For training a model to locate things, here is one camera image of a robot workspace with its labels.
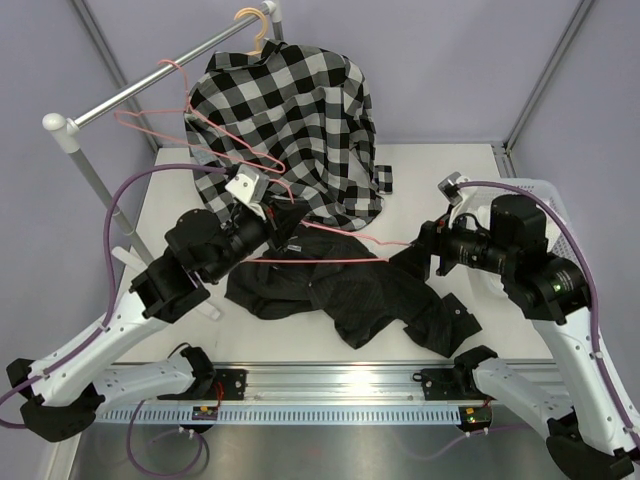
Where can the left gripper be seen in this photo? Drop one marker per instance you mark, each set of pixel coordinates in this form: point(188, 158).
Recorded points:
point(285, 218)

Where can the metal clothes rack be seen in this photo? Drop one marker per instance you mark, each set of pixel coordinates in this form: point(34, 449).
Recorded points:
point(65, 130)

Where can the pink wire hanger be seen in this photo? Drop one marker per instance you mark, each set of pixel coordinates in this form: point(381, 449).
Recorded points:
point(208, 137)
point(314, 244)

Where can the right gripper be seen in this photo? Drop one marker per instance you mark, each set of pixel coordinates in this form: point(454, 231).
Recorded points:
point(436, 238)

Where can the aluminium mounting rail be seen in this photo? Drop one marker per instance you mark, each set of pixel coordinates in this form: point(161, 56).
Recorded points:
point(300, 384)

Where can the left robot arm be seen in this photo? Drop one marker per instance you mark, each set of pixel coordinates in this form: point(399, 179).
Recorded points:
point(65, 392)

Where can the white slotted cable duct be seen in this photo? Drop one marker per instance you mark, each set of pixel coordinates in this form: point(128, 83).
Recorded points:
point(164, 414)

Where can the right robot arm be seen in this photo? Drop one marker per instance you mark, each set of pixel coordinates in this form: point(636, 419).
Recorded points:
point(584, 434)

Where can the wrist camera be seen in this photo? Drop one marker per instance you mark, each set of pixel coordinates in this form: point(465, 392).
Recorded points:
point(460, 198)
point(248, 186)

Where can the black white checkered shirt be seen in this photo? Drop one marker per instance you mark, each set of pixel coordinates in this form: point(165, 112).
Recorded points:
point(310, 108)

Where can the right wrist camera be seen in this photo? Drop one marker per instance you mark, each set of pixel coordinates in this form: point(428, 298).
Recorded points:
point(460, 198)

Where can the black pinstripe shirt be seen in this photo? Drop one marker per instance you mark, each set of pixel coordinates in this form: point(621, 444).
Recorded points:
point(362, 299)

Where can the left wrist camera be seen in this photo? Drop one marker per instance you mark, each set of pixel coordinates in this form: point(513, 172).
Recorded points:
point(248, 186)

